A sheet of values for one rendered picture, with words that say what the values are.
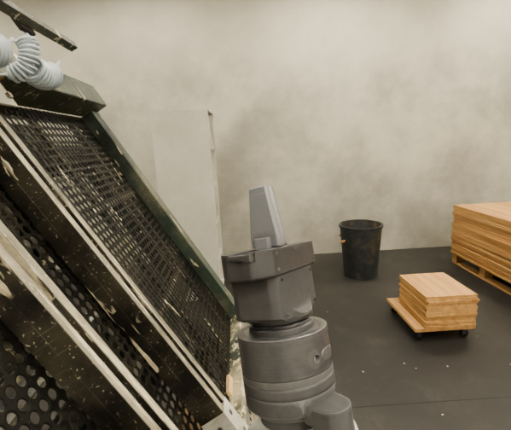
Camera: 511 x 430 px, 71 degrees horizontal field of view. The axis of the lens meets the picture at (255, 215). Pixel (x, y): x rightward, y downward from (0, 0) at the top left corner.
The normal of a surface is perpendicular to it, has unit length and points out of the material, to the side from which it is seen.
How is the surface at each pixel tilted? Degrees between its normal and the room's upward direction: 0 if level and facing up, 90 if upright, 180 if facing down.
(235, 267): 80
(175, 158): 90
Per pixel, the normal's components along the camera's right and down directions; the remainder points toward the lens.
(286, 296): 0.84, -0.15
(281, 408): -0.23, -0.04
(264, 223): -0.51, 0.02
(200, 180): 0.04, 0.20
